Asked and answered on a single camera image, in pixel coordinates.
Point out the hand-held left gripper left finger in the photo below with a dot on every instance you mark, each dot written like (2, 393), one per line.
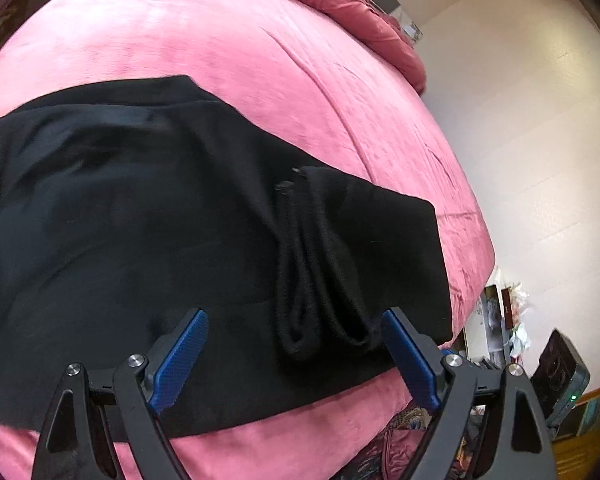
(180, 360)

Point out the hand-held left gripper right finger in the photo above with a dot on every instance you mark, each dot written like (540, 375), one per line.
(410, 360)

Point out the black embroidered pants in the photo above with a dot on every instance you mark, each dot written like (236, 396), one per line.
(130, 210)

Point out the patterned cloth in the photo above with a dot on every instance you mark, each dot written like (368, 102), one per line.
(380, 450)

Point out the white artificial flowers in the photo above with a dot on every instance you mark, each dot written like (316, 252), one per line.
(520, 330)

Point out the black device with green light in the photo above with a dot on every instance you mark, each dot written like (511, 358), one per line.
(560, 375)

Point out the wooden furniture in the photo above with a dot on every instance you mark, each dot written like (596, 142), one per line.
(590, 440)

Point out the bed with pink blanket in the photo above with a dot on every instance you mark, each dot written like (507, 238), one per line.
(280, 60)

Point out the small printed box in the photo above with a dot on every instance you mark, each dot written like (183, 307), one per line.
(411, 31)

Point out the picture frame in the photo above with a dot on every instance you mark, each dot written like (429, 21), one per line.
(491, 320)

